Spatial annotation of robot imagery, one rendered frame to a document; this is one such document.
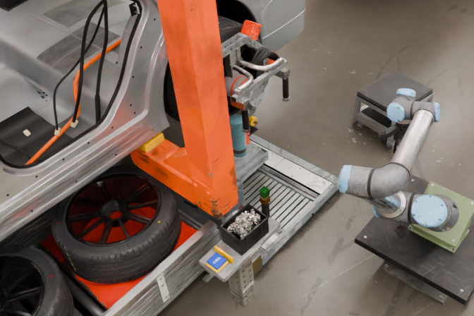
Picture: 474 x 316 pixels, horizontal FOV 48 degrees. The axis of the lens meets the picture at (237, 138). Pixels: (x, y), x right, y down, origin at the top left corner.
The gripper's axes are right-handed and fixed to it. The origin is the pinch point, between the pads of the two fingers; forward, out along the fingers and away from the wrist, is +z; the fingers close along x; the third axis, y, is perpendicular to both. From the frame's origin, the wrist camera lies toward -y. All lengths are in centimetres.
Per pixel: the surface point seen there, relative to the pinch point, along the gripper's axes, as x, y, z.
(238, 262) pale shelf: -43, -83, 31
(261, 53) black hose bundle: 33, -68, -48
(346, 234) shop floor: 14, -20, 62
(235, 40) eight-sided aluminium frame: 32, -81, -56
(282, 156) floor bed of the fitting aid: 75, -55, 40
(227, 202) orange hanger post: -21, -88, 11
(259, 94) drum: 26, -70, -27
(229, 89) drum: 29, -86, -29
